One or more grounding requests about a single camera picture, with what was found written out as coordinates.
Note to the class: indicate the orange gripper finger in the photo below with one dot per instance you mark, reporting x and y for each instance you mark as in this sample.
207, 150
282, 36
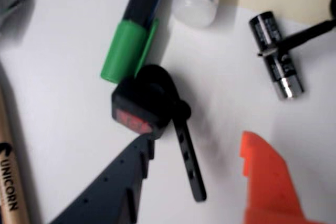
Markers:
270, 187

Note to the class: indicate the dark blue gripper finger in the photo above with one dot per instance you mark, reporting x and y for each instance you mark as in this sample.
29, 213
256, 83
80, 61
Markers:
110, 195

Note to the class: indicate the black bike light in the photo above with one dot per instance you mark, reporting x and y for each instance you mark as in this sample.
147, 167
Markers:
139, 103

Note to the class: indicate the green black marker pen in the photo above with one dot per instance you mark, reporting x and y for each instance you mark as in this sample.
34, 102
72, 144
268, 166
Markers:
126, 48

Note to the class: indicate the wooden ballpoint pen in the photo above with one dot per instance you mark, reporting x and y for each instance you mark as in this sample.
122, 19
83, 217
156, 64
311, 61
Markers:
10, 182

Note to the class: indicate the black cylindrical battery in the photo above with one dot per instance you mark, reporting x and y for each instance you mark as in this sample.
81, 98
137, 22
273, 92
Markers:
265, 30

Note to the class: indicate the white eye drop bottle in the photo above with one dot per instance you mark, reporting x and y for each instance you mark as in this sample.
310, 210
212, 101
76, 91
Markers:
197, 6

